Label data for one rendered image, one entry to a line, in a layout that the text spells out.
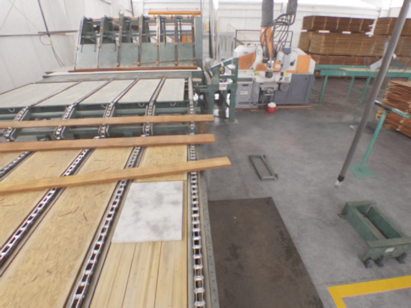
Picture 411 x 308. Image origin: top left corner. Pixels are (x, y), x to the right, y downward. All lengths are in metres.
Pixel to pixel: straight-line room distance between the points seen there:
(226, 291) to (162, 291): 0.98
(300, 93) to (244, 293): 6.14
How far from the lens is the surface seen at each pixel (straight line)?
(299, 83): 7.18
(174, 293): 1.32
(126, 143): 2.58
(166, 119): 3.02
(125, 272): 1.44
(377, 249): 2.69
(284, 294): 2.30
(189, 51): 7.53
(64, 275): 1.55
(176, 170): 1.98
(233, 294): 2.21
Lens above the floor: 2.00
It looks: 31 degrees down
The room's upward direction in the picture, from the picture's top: straight up
